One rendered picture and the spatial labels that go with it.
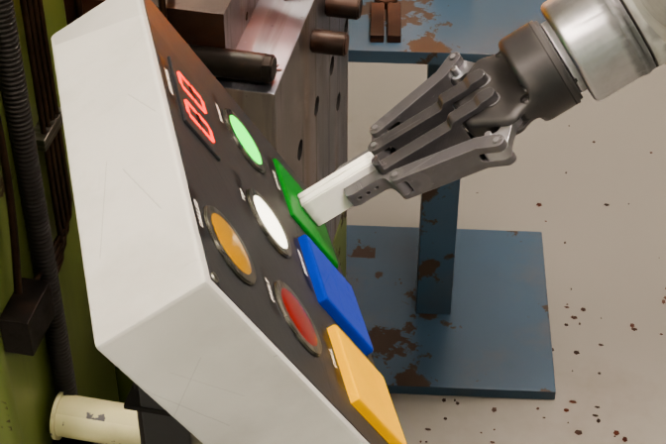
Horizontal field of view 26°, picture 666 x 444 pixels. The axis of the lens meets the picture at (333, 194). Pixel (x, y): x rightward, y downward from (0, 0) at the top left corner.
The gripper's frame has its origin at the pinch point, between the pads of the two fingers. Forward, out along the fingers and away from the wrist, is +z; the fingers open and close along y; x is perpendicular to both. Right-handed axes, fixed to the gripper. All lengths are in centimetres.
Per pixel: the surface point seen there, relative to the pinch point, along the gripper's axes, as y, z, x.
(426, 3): 79, -9, -46
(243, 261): -21.1, 3.4, 17.1
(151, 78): -5.9, 4.4, 22.4
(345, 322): -13.8, 3.3, 0.5
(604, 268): 89, -9, -124
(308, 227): -3.1, 3.5, 1.1
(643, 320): 75, -11, -125
